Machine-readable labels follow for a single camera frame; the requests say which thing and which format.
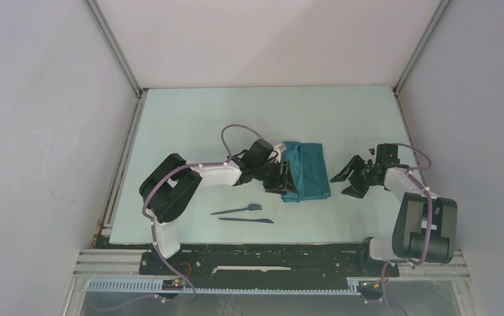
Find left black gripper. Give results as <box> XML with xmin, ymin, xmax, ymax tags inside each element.
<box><xmin>254</xmin><ymin>159</ymin><xmax>299</xmax><ymax>196</ymax></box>

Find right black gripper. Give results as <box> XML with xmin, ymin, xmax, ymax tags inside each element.
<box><xmin>331</xmin><ymin>154</ymin><xmax>380</xmax><ymax>199</ymax></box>

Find teal cloth napkin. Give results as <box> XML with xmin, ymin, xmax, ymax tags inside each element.
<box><xmin>282</xmin><ymin>141</ymin><xmax>331</xmax><ymax>203</ymax></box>

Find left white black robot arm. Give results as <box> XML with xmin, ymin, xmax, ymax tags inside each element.
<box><xmin>139</xmin><ymin>139</ymin><xmax>298</xmax><ymax>275</ymax></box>

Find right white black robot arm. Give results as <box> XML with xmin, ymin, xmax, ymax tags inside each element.
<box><xmin>330</xmin><ymin>143</ymin><xmax>458</xmax><ymax>275</ymax></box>

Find dark plastic knife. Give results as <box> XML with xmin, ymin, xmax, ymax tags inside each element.
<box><xmin>219</xmin><ymin>217</ymin><xmax>275</xmax><ymax>224</ymax></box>

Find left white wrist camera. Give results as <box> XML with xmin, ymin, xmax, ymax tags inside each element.
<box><xmin>272</xmin><ymin>142</ymin><xmax>287</xmax><ymax>162</ymax></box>

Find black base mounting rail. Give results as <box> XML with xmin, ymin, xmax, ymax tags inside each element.
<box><xmin>139</xmin><ymin>243</ymin><xmax>384</xmax><ymax>290</ymax></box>

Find white slotted cable duct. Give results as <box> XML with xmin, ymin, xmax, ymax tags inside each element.
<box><xmin>85</xmin><ymin>278</ymin><xmax>381</xmax><ymax>296</ymax></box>

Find aluminium frame extrusion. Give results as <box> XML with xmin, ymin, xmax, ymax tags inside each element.
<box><xmin>61</xmin><ymin>248</ymin><xmax>148</xmax><ymax>316</ymax></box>

